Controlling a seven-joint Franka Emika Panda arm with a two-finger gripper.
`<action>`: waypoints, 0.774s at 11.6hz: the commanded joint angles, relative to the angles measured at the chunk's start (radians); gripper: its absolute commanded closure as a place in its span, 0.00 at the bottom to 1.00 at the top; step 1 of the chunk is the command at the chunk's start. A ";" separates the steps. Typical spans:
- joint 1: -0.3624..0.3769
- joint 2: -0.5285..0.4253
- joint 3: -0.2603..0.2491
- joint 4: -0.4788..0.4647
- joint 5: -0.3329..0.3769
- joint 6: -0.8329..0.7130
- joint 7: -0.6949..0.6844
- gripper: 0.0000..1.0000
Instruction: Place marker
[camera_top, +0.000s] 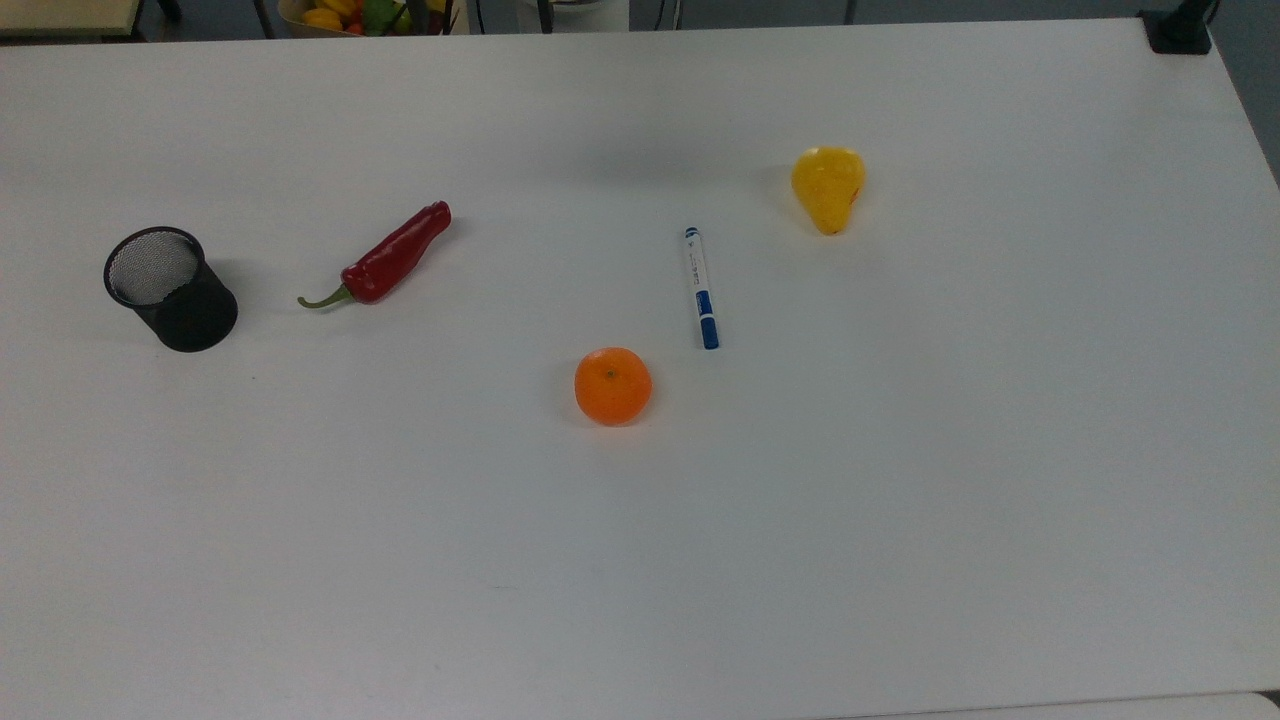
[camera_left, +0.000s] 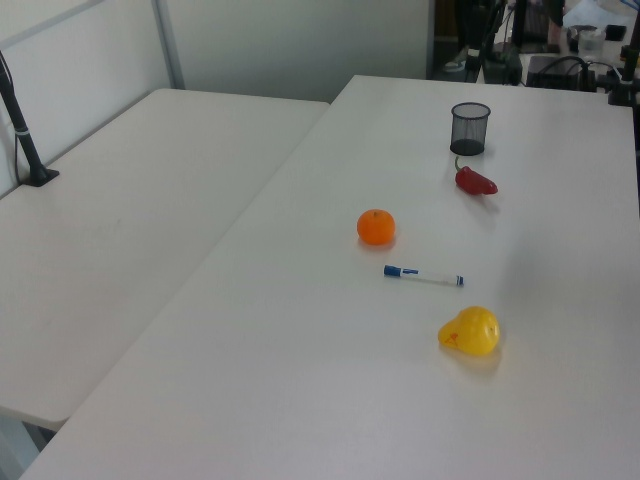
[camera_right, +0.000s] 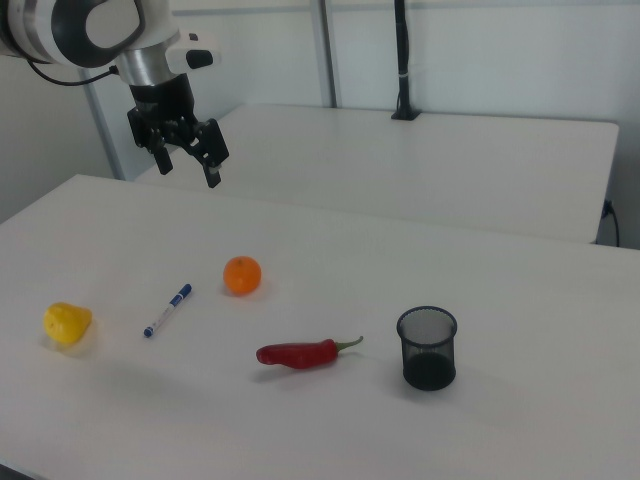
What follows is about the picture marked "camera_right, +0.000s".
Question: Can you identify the red chili pepper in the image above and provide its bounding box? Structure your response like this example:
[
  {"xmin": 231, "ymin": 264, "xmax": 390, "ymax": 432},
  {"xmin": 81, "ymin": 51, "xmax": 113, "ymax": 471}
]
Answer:
[{"xmin": 255, "ymin": 335, "xmax": 365, "ymax": 373}]

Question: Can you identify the black mesh pen cup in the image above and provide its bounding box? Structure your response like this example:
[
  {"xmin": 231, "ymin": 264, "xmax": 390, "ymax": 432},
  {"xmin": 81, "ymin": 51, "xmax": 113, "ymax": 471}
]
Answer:
[{"xmin": 396, "ymin": 305, "xmax": 459, "ymax": 391}]

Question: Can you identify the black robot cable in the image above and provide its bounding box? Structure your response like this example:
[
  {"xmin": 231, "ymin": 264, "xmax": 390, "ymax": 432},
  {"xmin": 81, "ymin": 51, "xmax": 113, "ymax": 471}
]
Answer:
[{"xmin": 22, "ymin": 55, "xmax": 122, "ymax": 87}]

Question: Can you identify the black pole camera stand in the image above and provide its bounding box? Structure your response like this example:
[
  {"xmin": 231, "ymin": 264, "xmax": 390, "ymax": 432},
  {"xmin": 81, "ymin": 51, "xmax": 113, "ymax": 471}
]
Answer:
[{"xmin": 390, "ymin": 0, "xmax": 423, "ymax": 122}]

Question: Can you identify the grey aluminium partition post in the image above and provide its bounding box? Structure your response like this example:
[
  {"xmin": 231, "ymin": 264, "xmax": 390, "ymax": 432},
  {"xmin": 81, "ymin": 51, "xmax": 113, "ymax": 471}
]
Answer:
[
  {"xmin": 308, "ymin": 0, "xmax": 337, "ymax": 108},
  {"xmin": 81, "ymin": 82, "xmax": 127, "ymax": 182}
]

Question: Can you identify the orange mandarin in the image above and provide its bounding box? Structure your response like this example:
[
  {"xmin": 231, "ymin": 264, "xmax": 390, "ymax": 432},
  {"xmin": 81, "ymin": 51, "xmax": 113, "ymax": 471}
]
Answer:
[{"xmin": 222, "ymin": 255, "xmax": 263, "ymax": 297}]

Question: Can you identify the yellow toy pear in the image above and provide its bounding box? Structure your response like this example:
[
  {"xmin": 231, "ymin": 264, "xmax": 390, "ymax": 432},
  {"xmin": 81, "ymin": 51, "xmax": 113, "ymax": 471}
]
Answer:
[{"xmin": 43, "ymin": 301, "xmax": 95, "ymax": 346}]

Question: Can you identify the white side table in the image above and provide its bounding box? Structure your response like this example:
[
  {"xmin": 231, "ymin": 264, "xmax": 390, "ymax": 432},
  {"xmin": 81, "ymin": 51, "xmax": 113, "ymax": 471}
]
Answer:
[{"xmin": 133, "ymin": 103, "xmax": 621, "ymax": 247}]

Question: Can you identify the blue and white marker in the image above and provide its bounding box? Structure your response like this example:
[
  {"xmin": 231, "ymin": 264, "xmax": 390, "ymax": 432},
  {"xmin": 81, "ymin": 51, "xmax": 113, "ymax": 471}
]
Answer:
[{"xmin": 143, "ymin": 283, "xmax": 194, "ymax": 339}]

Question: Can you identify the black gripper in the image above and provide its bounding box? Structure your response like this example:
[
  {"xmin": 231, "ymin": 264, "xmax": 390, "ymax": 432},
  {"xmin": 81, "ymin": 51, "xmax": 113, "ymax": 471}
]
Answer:
[{"xmin": 126, "ymin": 73, "xmax": 232, "ymax": 190}]

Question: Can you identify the black power cable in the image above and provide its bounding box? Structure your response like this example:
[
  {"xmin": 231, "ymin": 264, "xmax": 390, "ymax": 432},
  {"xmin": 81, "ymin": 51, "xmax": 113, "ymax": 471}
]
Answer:
[{"xmin": 601, "ymin": 198, "xmax": 622, "ymax": 248}]

